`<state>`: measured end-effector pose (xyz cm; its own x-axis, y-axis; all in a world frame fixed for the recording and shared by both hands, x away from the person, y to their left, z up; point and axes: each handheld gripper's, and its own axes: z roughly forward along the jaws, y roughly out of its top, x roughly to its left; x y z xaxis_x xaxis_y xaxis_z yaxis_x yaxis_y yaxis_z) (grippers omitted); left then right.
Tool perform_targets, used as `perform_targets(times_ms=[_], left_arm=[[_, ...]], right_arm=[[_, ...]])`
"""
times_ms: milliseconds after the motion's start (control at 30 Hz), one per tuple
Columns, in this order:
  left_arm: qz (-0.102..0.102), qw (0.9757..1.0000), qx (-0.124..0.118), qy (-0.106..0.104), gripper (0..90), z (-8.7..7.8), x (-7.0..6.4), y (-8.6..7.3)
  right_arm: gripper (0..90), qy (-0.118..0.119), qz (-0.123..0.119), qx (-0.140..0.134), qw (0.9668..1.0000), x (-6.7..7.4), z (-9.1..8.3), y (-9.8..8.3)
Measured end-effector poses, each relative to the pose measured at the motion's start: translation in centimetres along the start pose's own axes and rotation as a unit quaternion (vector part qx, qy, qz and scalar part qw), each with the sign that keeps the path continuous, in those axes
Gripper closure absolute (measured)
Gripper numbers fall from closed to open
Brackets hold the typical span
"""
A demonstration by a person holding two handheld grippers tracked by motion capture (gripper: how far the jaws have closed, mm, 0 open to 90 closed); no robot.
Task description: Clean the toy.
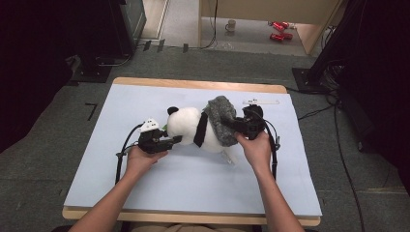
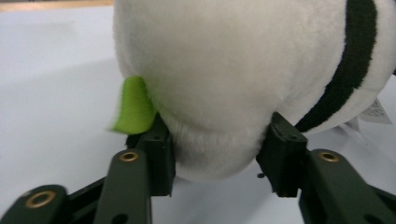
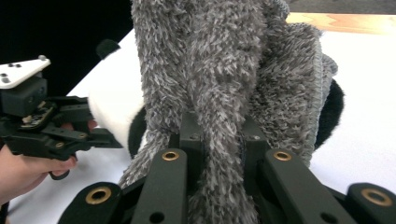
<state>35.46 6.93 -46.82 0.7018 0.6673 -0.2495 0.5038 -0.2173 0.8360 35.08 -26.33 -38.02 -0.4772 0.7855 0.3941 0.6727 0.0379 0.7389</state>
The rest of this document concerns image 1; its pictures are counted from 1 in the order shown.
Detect short black floor cable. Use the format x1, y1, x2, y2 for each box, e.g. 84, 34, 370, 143
97, 52, 133, 68

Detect black metal stand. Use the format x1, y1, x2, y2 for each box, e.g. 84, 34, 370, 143
291, 0, 359, 95

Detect wooden table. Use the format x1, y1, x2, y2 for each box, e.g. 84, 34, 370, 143
62, 76, 322, 227

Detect black stand base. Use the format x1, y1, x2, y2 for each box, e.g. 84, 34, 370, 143
71, 54, 113, 84

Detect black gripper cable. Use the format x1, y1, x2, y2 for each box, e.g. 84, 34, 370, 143
261, 118, 281, 182
114, 123, 145, 185

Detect thin black hanging cable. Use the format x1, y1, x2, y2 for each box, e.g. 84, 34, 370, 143
198, 0, 219, 50

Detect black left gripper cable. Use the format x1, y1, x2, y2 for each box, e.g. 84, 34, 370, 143
114, 123, 145, 185

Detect grey fuzzy cloth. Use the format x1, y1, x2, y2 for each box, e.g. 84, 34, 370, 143
203, 95, 240, 148

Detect long black floor cable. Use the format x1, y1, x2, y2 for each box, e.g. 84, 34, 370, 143
297, 93, 366, 232

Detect dark equipment cabinet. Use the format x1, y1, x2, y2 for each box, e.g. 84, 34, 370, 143
107, 0, 148, 58

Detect person's legs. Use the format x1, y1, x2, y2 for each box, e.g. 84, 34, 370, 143
130, 222, 256, 232

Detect black and white panda plush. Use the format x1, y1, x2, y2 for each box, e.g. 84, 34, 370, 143
165, 105, 238, 165

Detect person's right hand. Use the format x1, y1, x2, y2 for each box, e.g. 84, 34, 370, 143
234, 130, 275, 174

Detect beige wooden desk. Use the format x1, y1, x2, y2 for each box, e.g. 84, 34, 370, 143
197, 0, 343, 56

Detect person's left hand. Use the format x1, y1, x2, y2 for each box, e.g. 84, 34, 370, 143
124, 146, 169, 182

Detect beige mug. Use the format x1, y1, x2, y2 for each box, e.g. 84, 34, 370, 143
224, 18, 237, 33

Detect light blue table mat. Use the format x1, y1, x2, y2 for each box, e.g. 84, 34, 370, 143
63, 83, 323, 218

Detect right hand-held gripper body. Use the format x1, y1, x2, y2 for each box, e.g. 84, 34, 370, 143
236, 98, 280, 141

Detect black curtain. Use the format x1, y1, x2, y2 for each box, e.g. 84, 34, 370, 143
337, 0, 410, 194
0, 0, 112, 154

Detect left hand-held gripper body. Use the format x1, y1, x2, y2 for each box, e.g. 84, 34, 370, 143
137, 118, 175, 155

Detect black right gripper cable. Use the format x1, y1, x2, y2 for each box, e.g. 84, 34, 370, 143
261, 118, 281, 182

